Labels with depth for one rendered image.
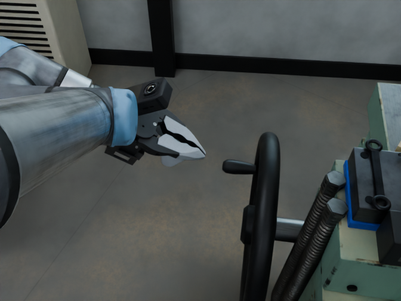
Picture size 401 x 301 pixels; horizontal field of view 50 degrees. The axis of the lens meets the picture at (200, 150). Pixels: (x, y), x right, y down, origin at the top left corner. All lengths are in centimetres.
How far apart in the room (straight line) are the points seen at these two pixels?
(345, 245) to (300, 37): 161
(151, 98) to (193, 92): 142
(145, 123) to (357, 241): 36
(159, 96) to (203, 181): 111
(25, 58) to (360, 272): 52
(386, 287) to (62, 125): 40
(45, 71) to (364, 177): 45
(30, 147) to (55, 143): 4
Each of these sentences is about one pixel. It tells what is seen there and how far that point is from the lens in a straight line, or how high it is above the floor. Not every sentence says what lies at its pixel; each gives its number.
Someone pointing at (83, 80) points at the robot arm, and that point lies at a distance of 68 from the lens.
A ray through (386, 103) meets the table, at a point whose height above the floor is 90.
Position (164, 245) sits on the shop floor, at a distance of 156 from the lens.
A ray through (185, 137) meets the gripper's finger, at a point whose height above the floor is 86.
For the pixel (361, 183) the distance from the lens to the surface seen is 51.
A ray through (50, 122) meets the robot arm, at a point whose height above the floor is 114.
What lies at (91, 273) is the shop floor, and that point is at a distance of 156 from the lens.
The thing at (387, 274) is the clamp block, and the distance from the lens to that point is 53.
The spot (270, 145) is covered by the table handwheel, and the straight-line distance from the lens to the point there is 59.
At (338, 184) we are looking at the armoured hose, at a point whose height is 97.
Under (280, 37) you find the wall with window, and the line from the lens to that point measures 204.
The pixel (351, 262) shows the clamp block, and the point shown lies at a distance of 51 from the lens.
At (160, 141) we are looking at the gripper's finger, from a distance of 68.
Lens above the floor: 139
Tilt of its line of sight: 51 degrees down
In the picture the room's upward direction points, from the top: straight up
